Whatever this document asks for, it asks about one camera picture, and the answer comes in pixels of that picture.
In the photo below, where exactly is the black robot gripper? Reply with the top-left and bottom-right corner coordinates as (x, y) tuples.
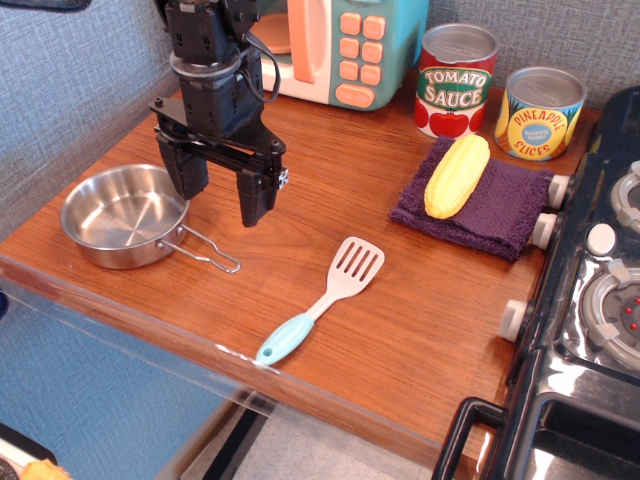
(149, 74), (287, 228)

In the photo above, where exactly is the small stainless steel pot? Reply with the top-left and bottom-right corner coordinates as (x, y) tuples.
(60, 164), (241, 274)

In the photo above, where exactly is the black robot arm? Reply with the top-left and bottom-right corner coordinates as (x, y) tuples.
(150, 1), (288, 227)

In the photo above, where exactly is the orange microwave turntable plate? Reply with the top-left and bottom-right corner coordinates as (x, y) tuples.
(251, 12), (291, 55)

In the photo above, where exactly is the teal and pink toy microwave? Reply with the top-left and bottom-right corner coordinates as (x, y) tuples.
(257, 0), (429, 111)

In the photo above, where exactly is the yellow toy corn cob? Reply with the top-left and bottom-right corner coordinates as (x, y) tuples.
(424, 135), (490, 219)

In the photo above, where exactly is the tomato sauce can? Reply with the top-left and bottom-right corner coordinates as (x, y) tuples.
(414, 23), (499, 138)

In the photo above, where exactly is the purple folded cloth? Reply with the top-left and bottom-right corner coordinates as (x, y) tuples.
(389, 137), (553, 262)

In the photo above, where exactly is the white stove knob lower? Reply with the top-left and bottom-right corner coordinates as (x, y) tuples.
(499, 299), (528, 343)

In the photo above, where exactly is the white stove knob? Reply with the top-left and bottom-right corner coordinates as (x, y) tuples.
(529, 213), (557, 250)
(499, 299), (528, 343)
(547, 175), (571, 210)

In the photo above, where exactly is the white stove knob middle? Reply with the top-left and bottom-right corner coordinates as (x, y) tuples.
(529, 213), (557, 250)

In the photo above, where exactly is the pineapple slices can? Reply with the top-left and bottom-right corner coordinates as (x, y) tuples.
(494, 66), (587, 161)

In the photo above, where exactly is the white stove knob upper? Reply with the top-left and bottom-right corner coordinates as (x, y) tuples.
(547, 175), (571, 210)

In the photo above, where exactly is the yellow object at corner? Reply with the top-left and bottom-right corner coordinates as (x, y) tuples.
(19, 459), (71, 480)

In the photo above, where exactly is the black toy stove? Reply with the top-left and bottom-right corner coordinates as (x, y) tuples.
(433, 87), (639, 479)

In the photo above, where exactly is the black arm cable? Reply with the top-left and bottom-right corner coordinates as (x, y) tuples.
(238, 30), (282, 104)

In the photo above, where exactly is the white spatula with teal handle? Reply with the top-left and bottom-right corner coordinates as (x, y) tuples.
(256, 236), (386, 366)

